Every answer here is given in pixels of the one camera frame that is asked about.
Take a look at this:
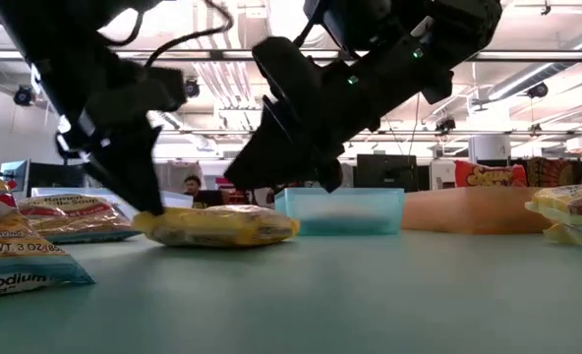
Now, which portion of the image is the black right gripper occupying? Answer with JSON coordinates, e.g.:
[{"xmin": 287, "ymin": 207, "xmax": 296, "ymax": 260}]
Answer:
[{"xmin": 224, "ymin": 68, "xmax": 385, "ymax": 194}]

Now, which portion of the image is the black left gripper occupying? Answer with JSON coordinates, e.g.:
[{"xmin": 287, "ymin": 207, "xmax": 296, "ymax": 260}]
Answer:
[{"xmin": 29, "ymin": 58, "xmax": 167, "ymax": 217}]

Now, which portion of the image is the blue-edged beef ramen pack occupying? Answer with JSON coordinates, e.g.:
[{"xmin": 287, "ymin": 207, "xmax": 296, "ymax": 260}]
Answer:
[
  {"xmin": 18, "ymin": 193, "xmax": 143, "ymax": 246},
  {"xmin": 0, "ymin": 161, "xmax": 96, "ymax": 300}
]

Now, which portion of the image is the yellow creamy chicken ramen pack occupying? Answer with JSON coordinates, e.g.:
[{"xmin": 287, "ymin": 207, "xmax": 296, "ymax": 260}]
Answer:
[
  {"xmin": 542, "ymin": 221, "xmax": 582, "ymax": 252},
  {"xmin": 525, "ymin": 181, "xmax": 582, "ymax": 228},
  {"xmin": 132, "ymin": 204, "xmax": 301, "ymax": 249}
]

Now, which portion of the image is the red spicy noodle pack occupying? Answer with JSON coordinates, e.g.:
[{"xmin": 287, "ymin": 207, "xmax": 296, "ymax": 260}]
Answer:
[{"xmin": 453, "ymin": 159, "xmax": 529, "ymax": 189}]

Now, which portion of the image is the grey hanging cloth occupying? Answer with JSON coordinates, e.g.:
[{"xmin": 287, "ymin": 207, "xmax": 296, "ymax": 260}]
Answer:
[{"xmin": 152, "ymin": 159, "xmax": 204, "ymax": 194}]

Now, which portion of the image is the teal plastic bin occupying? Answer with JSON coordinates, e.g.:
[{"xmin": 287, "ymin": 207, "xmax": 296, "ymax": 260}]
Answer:
[{"xmin": 273, "ymin": 186, "xmax": 406, "ymax": 236}]

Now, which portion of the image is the black box cabinet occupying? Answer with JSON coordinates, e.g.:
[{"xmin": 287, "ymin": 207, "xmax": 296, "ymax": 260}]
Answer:
[{"xmin": 353, "ymin": 153, "xmax": 419, "ymax": 193}]

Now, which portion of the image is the red storage rack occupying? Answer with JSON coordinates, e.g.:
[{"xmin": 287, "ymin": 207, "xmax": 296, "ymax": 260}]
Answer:
[{"xmin": 214, "ymin": 175, "xmax": 253, "ymax": 206}]

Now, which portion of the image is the black panel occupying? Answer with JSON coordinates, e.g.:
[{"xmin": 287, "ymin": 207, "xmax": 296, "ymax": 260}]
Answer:
[{"xmin": 28, "ymin": 161, "xmax": 87, "ymax": 191}]

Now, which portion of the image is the blue lit monitor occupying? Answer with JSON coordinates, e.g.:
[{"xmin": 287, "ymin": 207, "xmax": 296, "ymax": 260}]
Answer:
[{"xmin": 0, "ymin": 158, "xmax": 31, "ymax": 198}]

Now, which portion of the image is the green table mat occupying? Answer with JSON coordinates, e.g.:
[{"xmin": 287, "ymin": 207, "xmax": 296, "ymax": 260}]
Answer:
[{"xmin": 0, "ymin": 228, "xmax": 582, "ymax": 354}]

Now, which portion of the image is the white cabinet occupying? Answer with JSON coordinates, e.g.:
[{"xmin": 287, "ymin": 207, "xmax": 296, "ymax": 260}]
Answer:
[{"xmin": 428, "ymin": 158, "xmax": 458, "ymax": 192}]

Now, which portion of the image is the orange plastic bin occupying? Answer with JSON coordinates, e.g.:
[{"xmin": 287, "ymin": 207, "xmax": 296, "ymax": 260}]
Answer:
[{"xmin": 401, "ymin": 185, "xmax": 553, "ymax": 236}]

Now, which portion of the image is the white cylinder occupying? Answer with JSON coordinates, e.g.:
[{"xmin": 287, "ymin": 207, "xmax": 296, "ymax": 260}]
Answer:
[{"xmin": 469, "ymin": 134, "xmax": 513, "ymax": 162}]

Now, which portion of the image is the orange patterned tapestry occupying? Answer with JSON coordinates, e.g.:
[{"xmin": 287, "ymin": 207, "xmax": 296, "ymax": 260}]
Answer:
[{"xmin": 525, "ymin": 156, "xmax": 576, "ymax": 189}]

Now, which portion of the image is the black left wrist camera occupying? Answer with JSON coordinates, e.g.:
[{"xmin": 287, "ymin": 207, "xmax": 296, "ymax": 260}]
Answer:
[{"xmin": 145, "ymin": 66, "xmax": 189, "ymax": 113}]

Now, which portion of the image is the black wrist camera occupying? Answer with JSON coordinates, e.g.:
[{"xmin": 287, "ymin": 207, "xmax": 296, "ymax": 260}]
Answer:
[
  {"xmin": 250, "ymin": 35, "xmax": 322, "ymax": 107},
  {"xmin": 145, "ymin": 66, "xmax": 189, "ymax": 113}
]

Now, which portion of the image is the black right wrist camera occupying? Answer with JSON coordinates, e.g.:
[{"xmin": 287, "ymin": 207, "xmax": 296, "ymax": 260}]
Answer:
[{"xmin": 250, "ymin": 35, "xmax": 322, "ymax": 107}]

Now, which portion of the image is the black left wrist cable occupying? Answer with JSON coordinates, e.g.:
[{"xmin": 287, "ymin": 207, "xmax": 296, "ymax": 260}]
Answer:
[{"xmin": 101, "ymin": 0, "xmax": 236, "ymax": 70}]

